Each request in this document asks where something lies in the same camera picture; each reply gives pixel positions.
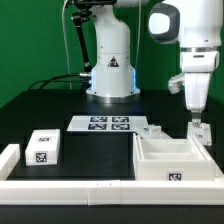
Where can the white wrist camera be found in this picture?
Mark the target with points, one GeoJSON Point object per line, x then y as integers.
{"type": "Point", "coordinates": [175, 83]}

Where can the white marker base plate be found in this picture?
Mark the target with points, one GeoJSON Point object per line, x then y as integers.
{"type": "Point", "coordinates": [106, 123]}

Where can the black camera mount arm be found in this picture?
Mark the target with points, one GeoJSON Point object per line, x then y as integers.
{"type": "Point", "coordinates": [81, 16]}

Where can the white cabinet top block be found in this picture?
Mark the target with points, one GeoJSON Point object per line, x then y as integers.
{"type": "Point", "coordinates": [43, 147]}

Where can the white cabinet door panel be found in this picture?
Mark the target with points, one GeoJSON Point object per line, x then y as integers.
{"type": "Point", "coordinates": [151, 132]}

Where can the white U-shaped boundary frame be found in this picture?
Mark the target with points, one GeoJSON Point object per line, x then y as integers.
{"type": "Point", "coordinates": [105, 192]}

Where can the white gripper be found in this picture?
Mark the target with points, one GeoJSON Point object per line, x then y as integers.
{"type": "Point", "coordinates": [198, 68]}

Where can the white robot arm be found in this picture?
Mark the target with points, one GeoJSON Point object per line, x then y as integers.
{"type": "Point", "coordinates": [194, 24]}

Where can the white cabinet body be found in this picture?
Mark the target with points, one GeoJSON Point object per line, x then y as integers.
{"type": "Point", "coordinates": [171, 160]}

